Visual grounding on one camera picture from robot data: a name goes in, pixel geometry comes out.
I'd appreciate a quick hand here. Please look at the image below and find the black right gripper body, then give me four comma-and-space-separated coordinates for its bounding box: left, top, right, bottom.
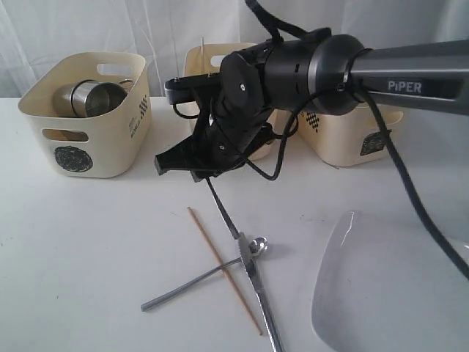
193, 27, 332, 172

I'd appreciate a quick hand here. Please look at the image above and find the wooden chopstick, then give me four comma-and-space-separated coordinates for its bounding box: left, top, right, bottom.
200, 36, 205, 72
187, 207, 263, 336

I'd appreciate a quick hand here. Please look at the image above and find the cream bin circle mark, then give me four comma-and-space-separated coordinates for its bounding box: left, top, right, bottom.
18, 52, 152, 178

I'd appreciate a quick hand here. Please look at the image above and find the steel mug front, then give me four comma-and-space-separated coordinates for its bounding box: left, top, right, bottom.
70, 80, 128, 118

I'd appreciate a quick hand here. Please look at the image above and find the steel spoon grey handle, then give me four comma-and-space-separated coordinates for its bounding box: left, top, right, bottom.
141, 237, 270, 312

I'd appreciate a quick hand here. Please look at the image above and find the steel mug with handle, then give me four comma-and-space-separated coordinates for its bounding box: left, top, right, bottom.
52, 84, 78, 118

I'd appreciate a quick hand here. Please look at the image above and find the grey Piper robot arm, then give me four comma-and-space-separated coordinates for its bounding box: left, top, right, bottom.
155, 28, 468, 181

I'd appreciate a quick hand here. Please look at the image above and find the cream bin square mark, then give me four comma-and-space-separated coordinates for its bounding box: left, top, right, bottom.
292, 102, 406, 169

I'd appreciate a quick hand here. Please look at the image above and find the white square plate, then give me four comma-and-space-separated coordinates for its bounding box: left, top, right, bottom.
311, 210, 468, 351

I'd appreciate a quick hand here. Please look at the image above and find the black cable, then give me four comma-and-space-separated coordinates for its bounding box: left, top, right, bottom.
171, 0, 469, 282

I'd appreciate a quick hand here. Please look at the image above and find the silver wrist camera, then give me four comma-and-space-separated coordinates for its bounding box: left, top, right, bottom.
164, 73, 221, 105

